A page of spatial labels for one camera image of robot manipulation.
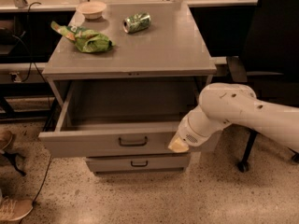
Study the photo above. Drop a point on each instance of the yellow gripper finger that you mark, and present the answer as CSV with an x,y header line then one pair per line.
x,y
177,144

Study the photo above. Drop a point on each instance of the grey top drawer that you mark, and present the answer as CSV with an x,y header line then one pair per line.
x,y
96,113

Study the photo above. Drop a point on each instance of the grey drawer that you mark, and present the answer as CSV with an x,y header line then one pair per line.
x,y
96,113
122,163

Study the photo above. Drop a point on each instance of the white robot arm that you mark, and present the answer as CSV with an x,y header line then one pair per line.
x,y
221,105

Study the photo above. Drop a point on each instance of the grey lower drawer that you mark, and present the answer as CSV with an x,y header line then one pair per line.
x,y
122,163

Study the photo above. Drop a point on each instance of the grey metal drawer cabinet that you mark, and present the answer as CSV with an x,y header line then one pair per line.
x,y
171,47

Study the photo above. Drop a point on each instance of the green soda can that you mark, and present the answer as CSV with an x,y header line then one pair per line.
x,y
137,22

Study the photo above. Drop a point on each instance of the black office chair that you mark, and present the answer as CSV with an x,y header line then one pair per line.
x,y
269,56

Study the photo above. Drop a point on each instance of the green chip bag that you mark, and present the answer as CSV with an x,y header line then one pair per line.
x,y
84,39

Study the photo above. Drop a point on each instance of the black stool leg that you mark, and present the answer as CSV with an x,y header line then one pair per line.
x,y
12,159

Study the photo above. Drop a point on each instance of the brown shoe left edge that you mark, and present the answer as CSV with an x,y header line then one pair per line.
x,y
5,139

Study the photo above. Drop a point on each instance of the tan sneaker lower left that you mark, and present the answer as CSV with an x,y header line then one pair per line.
x,y
13,210

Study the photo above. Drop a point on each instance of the black top drawer handle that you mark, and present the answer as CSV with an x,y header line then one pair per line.
x,y
133,143

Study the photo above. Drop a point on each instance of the black drawer handle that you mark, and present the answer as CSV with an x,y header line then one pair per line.
x,y
139,164
133,143

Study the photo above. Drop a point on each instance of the black lower drawer handle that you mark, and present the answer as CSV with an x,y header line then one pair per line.
x,y
139,164

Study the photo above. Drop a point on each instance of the white wall power outlet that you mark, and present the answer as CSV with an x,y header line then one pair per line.
x,y
15,77

